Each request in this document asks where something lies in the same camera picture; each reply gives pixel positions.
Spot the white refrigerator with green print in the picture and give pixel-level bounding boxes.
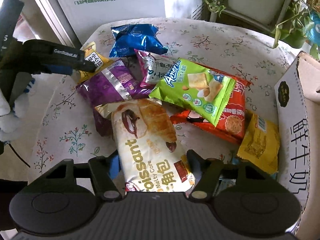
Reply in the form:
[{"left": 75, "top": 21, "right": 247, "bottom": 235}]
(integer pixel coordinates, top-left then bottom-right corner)
[{"left": 35, "top": 0, "right": 165, "bottom": 47}]

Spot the white gloved hand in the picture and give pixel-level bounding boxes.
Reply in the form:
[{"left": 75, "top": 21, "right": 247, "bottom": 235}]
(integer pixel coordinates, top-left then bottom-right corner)
[{"left": 1, "top": 77, "right": 36, "bottom": 144}]

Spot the green America cracker bag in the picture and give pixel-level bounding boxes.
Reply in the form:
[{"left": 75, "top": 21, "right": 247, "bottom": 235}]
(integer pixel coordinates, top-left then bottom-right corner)
[{"left": 149, "top": 58, "right": 236, "bottom": 126}]

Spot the purple snack bag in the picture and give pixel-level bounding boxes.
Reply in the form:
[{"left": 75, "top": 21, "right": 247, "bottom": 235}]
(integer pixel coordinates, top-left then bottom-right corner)
[{"left": 76, "top": 59, "right": 151, "bottom": 137}]

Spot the yellow and silver snack bag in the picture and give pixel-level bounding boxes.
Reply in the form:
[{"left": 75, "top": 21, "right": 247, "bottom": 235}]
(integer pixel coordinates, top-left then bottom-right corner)
[{"left": 75, "top": 41, "right": 116, "bottom": 85}]

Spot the white cardboard milk box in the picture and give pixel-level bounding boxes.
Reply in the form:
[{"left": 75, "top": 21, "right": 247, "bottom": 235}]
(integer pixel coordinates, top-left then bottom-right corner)
[{"left": 274, "top": 51, "right": 319, "bottom": 239}]

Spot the croissant bread package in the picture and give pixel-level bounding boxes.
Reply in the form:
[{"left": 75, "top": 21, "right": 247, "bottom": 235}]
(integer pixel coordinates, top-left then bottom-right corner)
[{"left": 95, "top": 99, "right": 195, "bottom": 192}]

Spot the pink white snack bag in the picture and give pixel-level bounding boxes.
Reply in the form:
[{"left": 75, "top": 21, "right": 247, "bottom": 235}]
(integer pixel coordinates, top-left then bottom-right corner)
[{"left": 135, "top": 49, "right": 176, "bottom": 87}]

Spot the yellow snack packet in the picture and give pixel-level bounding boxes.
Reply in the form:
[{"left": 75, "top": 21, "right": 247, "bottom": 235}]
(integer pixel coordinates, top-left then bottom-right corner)
[{"left": 236, "top": 113, "right": 280, "bottom": 175}]

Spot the blue tape roll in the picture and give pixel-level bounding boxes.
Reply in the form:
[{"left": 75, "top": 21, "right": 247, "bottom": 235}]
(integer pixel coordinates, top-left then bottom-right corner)
[{"left": 306, "top": 11, "right": 320, "bottom": 46}]

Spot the floral tablecloth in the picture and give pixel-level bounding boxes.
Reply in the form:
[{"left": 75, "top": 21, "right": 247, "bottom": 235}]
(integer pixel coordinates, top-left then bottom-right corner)
[{"left": 27, "top": 17, "right": 311, "bottom": 205}]

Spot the light blue snack packet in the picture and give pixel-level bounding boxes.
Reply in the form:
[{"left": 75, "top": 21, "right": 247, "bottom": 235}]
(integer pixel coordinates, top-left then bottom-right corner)
[{"left": 215, "top": 177, "right": 236, "bottom": 196}]

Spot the blue foil snack bag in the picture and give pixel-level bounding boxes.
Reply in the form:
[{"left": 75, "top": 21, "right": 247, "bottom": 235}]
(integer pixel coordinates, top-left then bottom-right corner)
[{"left": 109, "top": 24, "right": 168, "bottom": 57}]

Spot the pothos plant in white pot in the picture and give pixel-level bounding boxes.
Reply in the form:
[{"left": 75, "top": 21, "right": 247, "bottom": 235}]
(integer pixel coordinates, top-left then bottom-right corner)
[{"left": 162, "top": 0, "right": 320, "bottom": 58}]

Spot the red orange snack bag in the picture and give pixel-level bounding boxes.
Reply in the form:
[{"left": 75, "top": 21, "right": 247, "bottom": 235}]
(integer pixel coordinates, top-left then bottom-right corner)
[{"left": 170, "top": 74, "right": 252, "bottom": 145}]

